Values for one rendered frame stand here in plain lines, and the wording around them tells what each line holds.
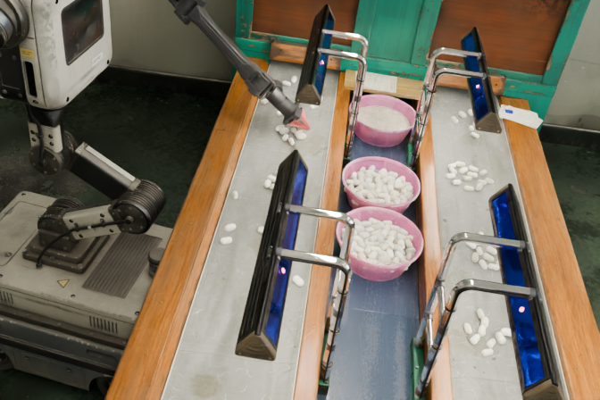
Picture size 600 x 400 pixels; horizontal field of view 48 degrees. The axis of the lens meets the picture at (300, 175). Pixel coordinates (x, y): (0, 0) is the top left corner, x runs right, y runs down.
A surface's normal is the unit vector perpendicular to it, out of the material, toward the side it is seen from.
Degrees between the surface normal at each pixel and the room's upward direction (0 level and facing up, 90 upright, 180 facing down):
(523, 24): 90
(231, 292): 0
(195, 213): 0
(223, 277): 0
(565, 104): 90
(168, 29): 90
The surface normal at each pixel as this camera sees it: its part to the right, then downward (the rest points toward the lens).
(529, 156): 0.11, -0.79
